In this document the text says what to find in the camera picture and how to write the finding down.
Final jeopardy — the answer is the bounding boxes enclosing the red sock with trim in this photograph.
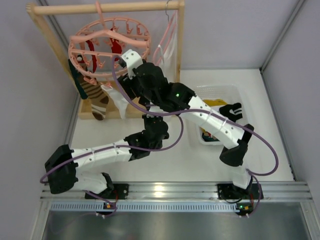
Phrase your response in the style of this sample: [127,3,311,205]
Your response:
[110,38,126,54]

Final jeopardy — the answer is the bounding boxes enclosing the brown striped green sock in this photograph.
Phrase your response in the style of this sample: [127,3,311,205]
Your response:
[68,59,109,121]

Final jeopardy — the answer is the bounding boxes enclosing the red sock plain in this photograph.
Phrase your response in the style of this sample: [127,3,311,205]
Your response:
[86,40,97,73]

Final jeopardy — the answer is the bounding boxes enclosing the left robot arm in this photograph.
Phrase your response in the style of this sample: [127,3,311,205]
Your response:
[44,115,169,198]

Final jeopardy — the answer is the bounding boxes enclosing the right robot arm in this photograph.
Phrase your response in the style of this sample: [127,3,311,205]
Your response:
[114,59,254,196]

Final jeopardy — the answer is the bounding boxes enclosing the pink round clip hanger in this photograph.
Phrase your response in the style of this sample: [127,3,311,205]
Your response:
[68,1,151,85]

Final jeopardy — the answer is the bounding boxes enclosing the white mesh laundry bag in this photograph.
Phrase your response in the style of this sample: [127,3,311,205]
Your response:
[154,10,178,82]

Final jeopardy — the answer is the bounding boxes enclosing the green reindeer sock in basket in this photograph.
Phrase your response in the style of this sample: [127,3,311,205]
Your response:
[201,128,219,142]

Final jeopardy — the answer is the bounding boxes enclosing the yellow sock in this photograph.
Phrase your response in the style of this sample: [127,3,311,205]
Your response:
[203,98,227,108]

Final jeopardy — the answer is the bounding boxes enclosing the black sock white stripes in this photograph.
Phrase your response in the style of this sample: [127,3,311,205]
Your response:
[219,102,243,123]

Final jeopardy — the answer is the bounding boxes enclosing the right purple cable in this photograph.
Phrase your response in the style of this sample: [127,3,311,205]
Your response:
[110,55,280,176]

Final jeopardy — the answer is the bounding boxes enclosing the purple cable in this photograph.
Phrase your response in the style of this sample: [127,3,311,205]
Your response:
[40,115,185,211]
[110,55,280,176]

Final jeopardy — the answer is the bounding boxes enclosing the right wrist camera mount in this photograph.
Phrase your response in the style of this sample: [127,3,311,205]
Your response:
[120,49,143,79]

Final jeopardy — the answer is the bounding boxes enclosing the pink wire hanger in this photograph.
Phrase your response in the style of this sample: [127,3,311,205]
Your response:
[152,0,178,66]

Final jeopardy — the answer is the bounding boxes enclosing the wooden clothes rack frame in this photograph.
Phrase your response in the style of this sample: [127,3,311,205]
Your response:
[25,0,186,120]

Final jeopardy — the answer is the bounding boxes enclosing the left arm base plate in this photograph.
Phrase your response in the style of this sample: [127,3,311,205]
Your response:
[84,183,130,201]

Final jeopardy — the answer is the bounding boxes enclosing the white slotted cable duct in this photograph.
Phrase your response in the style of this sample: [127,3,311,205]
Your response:
[50,201,249,213]

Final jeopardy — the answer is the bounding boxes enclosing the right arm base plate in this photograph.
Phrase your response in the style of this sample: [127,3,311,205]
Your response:
[217,183,264,203]

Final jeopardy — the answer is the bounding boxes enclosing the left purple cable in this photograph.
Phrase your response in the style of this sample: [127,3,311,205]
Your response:
[40,115,185,211]

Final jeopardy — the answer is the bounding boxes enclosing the aluminium mounting rail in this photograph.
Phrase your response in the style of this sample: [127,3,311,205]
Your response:
[39,181,313,202]

